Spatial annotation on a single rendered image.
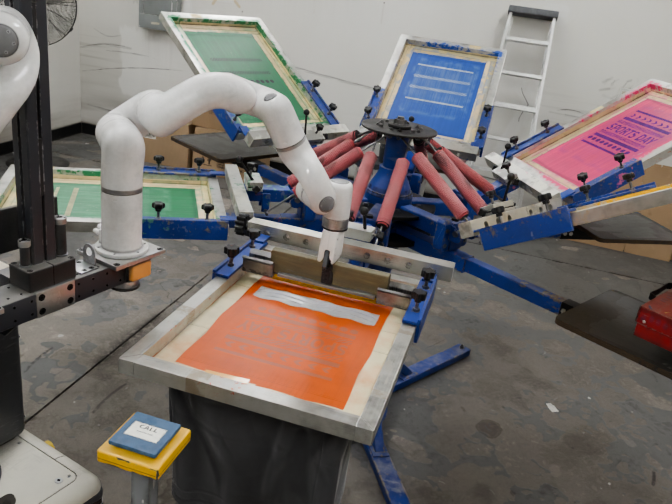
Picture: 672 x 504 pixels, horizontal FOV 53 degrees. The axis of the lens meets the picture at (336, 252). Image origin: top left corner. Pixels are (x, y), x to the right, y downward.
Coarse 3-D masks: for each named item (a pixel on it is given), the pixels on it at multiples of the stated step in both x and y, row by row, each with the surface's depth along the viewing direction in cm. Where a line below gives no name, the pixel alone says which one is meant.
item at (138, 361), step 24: (216, 288) 184; (192, 312) 171; (144, 336) 157; (168, 336) 160; (408, 336) 172; (120, 360) 147; (144, 360) 147; (168, 384) 146; (192, 384) 144; (216, 384) 142; (240, 384) 144; (384, 384) 151; (264, 408) 140; (288, 408) 139; (312, 408) 139; (384, 408) 145; (336, 432) 137; (360, 432) 136
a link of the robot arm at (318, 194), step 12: (300, 144) 170; (288, 156) 171; (300, 156) 171; (312, 156) 172; (288, 168) 172; (300, 168) 170; (312, 168) 171; (300, 180) 171; (312, 180) 171; (324, 180) 172; (312, 192) 172; (324, 192) 173; (312, 204) 174; (324, 204) 175
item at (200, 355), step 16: (256, 288) 195; (272, 288) 196; (288, 288) 197; (304, 288) 199; (240, 304) 184; (272, 304) 187; (224, 320) 175; (208, 336) 167; (224, 336) 168; (192, 352) 159; (208, 352) 160; (208, 368) 154; (224, 368) 155; (240, 368) 155; (256, 368) 156
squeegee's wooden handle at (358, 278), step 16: (272, 256) 197; (288, 256) 195; (304, 256) 194; (288, 272) 197; (304, 272) 195; (320, 272) 194; (336, 272) 192; (352, 272) 191; (368, 272) 190; (384, 272) 191; (352, 288) 193; (368, 288) 191; (384, 288) 190
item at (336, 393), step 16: (336, 304) 192; (352, 304) 193; (368, 304) 194; (320, 320) 182; (336, 320) 183; (352, 320) 184; (384, 320) 186; (368, 336) 177; (352, 352) 168; (368, 352) 169; (272, 368) 157; (352, 368) 161; (256, 384) 150; (272, 384) 151; (288, 384) 152; (304, 384) 153; (320, 384) 154; (336, 384) 154; (352, 384) 155; (320, 400) 148; (336, 400) 149
